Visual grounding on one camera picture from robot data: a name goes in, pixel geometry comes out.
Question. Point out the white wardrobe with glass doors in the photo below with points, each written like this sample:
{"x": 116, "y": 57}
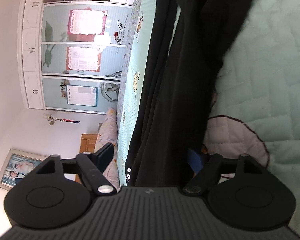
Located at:
{"x": 71, "y": 52}

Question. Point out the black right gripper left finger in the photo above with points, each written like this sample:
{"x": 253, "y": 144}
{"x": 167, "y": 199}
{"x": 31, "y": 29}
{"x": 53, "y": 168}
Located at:
{"x": 59, "y": 191}

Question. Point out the wooden headboard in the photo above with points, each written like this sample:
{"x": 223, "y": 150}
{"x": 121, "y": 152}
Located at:
{"x": 88, "y": 142}

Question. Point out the hanging wall ornament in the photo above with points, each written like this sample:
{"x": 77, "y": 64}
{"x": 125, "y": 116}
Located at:
{"x": 52, "y": 119}

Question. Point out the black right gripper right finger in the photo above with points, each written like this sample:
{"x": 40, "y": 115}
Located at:
{"x": 240, "y": 192}

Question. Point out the framed wedding photo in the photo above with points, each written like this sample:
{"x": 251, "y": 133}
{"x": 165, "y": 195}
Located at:
{"x": 16, "y": 166}

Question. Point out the black garment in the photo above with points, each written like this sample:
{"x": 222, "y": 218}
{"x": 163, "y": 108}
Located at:
{"x": 188, "y": 42}

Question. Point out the mint green quilted bedspread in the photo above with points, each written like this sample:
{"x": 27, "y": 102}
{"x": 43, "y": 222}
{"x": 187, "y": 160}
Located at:
{"x": 257, "y": 104}

